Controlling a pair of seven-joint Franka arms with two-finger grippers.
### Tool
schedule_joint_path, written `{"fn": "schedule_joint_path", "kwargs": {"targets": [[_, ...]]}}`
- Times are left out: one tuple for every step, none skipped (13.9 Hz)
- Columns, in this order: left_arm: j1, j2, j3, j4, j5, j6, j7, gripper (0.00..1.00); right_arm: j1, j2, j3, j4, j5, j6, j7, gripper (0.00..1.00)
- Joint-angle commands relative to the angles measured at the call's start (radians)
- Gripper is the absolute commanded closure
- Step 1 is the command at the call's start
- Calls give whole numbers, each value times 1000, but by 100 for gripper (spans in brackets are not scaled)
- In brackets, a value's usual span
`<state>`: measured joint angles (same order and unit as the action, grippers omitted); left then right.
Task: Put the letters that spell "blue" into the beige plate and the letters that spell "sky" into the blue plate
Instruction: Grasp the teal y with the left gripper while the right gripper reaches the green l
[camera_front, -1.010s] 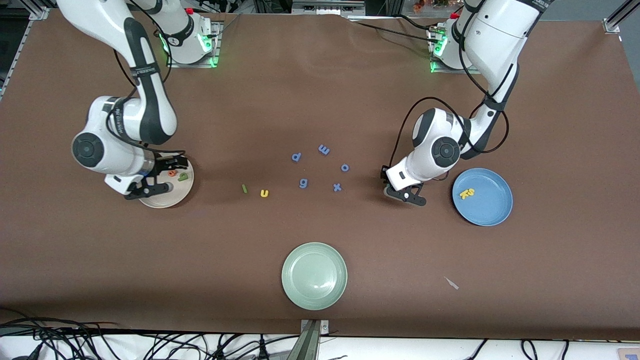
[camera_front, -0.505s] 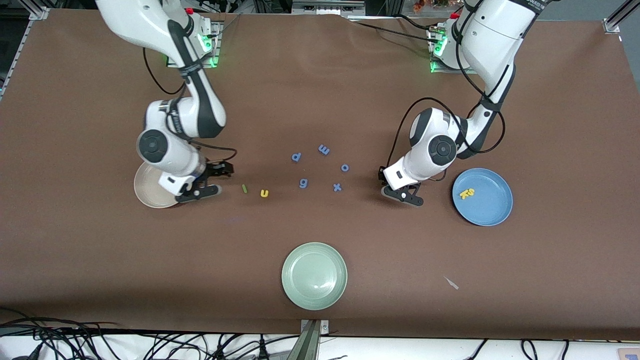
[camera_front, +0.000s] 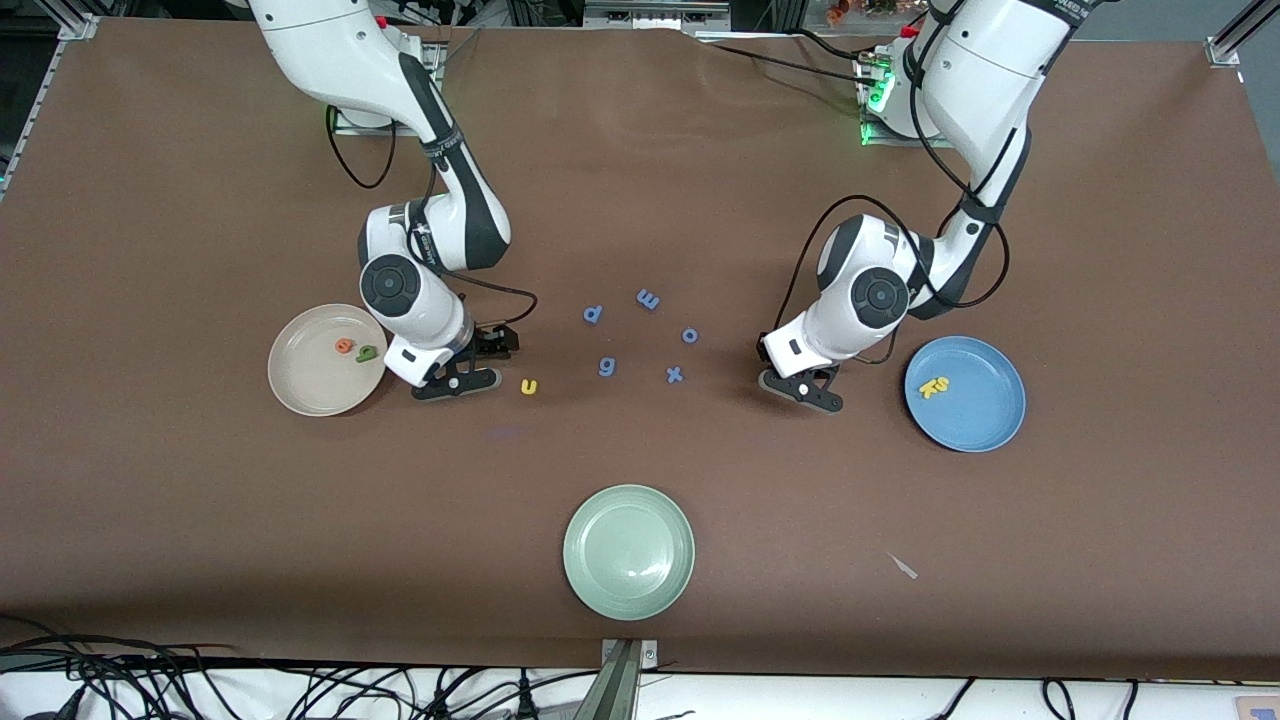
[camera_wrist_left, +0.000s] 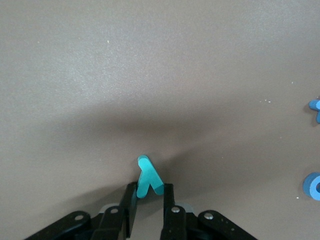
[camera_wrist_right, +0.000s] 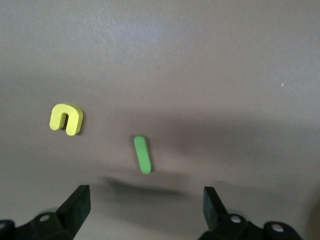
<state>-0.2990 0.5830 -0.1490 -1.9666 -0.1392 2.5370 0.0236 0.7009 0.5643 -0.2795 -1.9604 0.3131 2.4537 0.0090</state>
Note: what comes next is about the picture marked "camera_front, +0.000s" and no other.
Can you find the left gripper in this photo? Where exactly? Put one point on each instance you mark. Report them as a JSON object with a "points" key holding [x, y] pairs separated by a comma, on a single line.
{"points": [[762, 349]]}

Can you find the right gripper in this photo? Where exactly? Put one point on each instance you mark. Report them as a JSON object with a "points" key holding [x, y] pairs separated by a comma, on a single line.
{"points": [[491, 343]]}

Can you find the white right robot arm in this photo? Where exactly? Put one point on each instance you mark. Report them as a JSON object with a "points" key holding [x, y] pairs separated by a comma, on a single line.
{"points": [[320, 50]]}

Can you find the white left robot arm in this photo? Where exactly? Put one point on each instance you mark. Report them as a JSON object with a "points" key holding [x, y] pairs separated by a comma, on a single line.
{"points": [[990, 70]]}

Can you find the blue foam letter d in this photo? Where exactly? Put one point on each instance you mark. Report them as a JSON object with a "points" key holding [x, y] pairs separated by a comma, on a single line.
{"points": [[593, 314]]}

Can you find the blue foam letter g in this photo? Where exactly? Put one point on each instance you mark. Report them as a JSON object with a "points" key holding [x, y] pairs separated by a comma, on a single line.
{"points": [[607, 367]]}

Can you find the blue foam letter m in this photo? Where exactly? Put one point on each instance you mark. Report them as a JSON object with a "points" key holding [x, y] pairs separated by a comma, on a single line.
{"points": [[648, 299]]}

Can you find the beige brown plate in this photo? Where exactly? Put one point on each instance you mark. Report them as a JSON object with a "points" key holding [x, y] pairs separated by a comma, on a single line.
{"points": [[315, 380]]}

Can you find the blue plate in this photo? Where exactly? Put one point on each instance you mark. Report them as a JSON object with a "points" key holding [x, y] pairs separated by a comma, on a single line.
{"points": [[980, 410]]}

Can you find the green plate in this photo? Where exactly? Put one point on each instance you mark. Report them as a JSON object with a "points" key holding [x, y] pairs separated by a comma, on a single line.
{"points": [[629, 552]]}

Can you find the small grey tape scrap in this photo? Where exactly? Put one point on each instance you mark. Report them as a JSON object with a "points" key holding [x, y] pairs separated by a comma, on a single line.
{"points": [[903, 566]]}

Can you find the brown table cover sheet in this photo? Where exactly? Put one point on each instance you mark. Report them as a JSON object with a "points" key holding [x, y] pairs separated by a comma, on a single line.
{"points": [[200, 500]]}

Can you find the small orange object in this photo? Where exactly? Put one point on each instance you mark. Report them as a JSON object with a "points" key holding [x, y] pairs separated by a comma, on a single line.
{"points": [[838, 12]]}

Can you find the tan box with blue label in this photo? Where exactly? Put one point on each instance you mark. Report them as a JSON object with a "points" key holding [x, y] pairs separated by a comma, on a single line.
{"points": [[1258, 708]]}

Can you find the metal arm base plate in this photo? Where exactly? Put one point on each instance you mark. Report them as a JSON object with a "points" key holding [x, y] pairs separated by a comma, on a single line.
{"points": [[880, 141], [345, 127]]}

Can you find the grey metal frame piece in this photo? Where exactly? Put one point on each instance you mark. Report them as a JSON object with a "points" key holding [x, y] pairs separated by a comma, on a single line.
{"points": [[655, 15]]}

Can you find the grey metal bracket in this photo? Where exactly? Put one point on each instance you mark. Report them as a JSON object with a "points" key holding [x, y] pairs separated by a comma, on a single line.
{"points": [[628, 680]]}

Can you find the aluminium frame rail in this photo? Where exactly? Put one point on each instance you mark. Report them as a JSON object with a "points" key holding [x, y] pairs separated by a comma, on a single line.
{"points": [[78, 27], [1225, 45]]}

